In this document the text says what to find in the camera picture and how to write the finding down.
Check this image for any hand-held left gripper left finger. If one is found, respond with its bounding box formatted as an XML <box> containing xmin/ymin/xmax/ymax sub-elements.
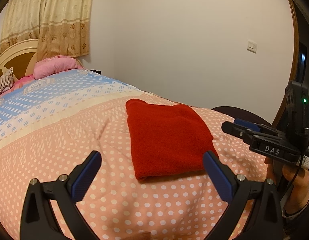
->
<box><xmin>20</xmin><ymin>150</ymin><xmax>102</xmax><ymax>240</ymax></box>

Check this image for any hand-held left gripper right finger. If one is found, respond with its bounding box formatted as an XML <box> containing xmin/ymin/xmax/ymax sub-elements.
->
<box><xmin>203</xmin><ymin>151</ymin><xmax>285</xmax><ymax>240</ymax></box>

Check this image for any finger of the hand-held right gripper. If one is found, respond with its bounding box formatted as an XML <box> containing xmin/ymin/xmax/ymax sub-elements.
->
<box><xmin>221</xmin><ymin>121</ymin><xmax>258</xmax><ymax>143</ymax></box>
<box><xmin>233</xmin><ymin>118</ymin><xmax>285</xmax><ymax>136</ymax></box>

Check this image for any red knitted sweater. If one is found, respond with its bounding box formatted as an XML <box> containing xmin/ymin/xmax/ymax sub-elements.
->
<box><xmin>126</xmin><ymin>98</ymin><xmax>220</xmax><ymax>181</ymax></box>

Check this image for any person's right forearm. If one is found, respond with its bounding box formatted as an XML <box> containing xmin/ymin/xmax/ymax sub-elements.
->
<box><xmin>282</xmin><ymin>189</ymin><xmax>309</xmax><ymax>240</ymax></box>

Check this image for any person's right hand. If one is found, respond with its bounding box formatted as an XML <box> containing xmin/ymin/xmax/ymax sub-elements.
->
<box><xmin>266</xmin><ymin>157</ymin><xmax>309</xmax><ymax>213</ymax></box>

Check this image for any dark round furniture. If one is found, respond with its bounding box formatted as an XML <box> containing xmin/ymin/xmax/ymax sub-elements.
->
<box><xmin>211</xmin><ymin>106</ymin><xmax>273</xmax><ymax>126</ymax></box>

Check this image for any polka dot bedspread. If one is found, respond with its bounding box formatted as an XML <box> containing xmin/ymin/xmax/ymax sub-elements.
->
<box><xmin>0</xmin><ymin>68</ymin><xmax>277</xmax><ymax>240</ymax></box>

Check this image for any pink pillow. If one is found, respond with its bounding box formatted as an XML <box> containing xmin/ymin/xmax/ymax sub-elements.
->
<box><xmin>33</xmin><ymin>56</ymin><xmax>82</xmax><ymax>79</ymax></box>

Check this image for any striped pillow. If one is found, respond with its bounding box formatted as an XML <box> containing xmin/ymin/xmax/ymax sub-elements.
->
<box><xmin>0</xmin><ymin>67</ymin><xmax>14</xmax><ymax>97</ymax></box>

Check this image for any cream wooden headboard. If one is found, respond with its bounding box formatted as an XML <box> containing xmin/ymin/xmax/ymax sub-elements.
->
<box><xmin>0</xmin><ymin>39</ymin><xmax>84</xmax><ymax>81</ymax></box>

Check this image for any beige floral curtain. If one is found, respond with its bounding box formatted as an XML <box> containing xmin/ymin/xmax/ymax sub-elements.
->
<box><xmin>0</xmin><ymin>0</ymin><xmax>54</xmax><ymax>54</ymax></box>
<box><xmin>37</xmin><ymin>0</ymin><xmax>99</xmax><ymax>61</ymax></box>

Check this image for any wooden door frame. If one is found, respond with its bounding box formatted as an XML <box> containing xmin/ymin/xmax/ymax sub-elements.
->
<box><xmin>273</xmin><ymin>0</ymin><xmax>300</xmax><ymax>130</ymax></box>

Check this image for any white wall switch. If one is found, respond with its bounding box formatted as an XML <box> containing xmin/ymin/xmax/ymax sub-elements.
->
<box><xmin>247</xmin><ymin>39</ymin><xmax>258</xmax><ymax>54</ymax></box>

